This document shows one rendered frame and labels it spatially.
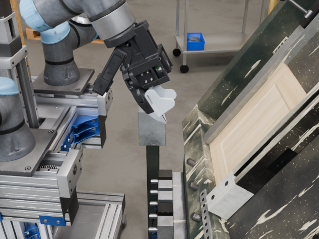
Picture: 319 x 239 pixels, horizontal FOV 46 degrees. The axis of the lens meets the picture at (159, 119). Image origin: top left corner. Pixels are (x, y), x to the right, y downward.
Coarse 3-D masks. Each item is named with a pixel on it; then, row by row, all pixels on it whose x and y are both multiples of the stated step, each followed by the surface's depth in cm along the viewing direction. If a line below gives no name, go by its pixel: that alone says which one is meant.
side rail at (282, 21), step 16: (304, 0) 137; (272, 16) 141; (288, 16) 140; (256, 32) 147; (272, 32) 143; (288, 32) 143; (256, 48) 147; (272, 48) 147; (240, 64) 150; (256, 64) 150; (224, 80) 154; (240, 80) 154; (208, 96) 159; (224, 96) 158; (208, 112) 163
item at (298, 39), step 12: (312, 24) 117; (300, 36) 119; (312, 36) 119; (288, 48) 121; (300, 48) 121; (276, 60) 124; (288, 60) 124; (264, 72) 127; (252, 84) 131; (240, 96) 134; (252, 96) 131; (228, 108) 138; (240, 108) 134; (216, 120) 142; (228, 120) 136; (216, 132) 139
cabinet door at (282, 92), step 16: (272, 80) 124; (288, 80) 116; (256, 96) 128; (272, 96) 120; (288, 96) 111; (240, 112) 133; (256, 112) 124; (272, 112) 115; (288, 112) 108; (240, 128) 128; (256, 128) 119; (272, 128) 111; (224, 144) 133; (240, 144) 123; (256, 144) 114; (224, 160) 127; (240, 160) 118; (224, 176) 121
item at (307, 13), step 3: (282, 0) 117; (288, 0) 117; (291, 0) 117; (291, 3) 118; (294, 3) 117; (297, 3) 117; (297, 6) 117; (300, 6) 117; (300, 9) 118; (303, 9) 117; (303, 12) 118; (306, 12) 117; (309, 12) 117; (306, 15) 117; (309, 15) 117
